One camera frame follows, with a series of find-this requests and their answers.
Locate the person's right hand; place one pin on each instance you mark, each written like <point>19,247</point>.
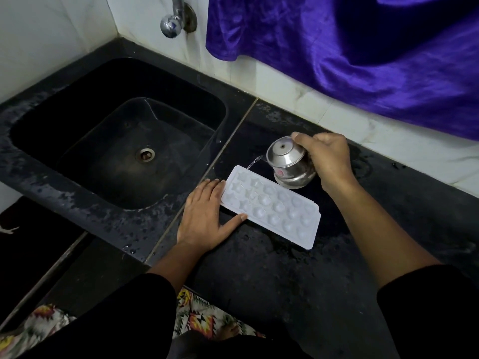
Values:
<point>333,160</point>

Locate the person's left hand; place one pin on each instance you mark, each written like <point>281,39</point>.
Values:
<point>202,224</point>

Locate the person's left middle finger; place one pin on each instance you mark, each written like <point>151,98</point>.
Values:
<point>208,189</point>

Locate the person's right fingers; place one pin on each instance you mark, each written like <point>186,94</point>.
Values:
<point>303,139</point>

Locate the person's left little finger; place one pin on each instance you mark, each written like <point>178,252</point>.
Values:
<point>190,202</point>

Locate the person's left thumb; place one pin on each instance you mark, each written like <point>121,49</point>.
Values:
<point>235,224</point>

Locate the small steel kettle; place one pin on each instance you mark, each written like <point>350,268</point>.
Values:
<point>288,160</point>

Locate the white plastic ice cube tray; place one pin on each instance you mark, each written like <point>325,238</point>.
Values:
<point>275,211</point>

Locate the person's left forearm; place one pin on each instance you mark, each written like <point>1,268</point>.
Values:
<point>176,265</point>

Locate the person's right forearm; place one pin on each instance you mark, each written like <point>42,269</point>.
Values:
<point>378,235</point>

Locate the metal sink drain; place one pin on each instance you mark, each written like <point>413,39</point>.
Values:
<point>145,154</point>

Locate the patterned floor mat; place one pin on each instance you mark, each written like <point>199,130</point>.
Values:
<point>198,317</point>

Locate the black stone sink basin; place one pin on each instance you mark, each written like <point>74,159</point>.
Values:
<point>112,134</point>

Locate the person's bare foot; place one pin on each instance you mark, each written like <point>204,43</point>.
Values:
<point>228,331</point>

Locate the purple satin curtain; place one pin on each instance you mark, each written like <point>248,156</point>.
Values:
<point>355,44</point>

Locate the person's black trousers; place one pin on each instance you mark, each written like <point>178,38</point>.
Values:
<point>239,347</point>

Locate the chrome wall tap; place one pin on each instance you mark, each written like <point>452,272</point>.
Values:
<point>174,22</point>

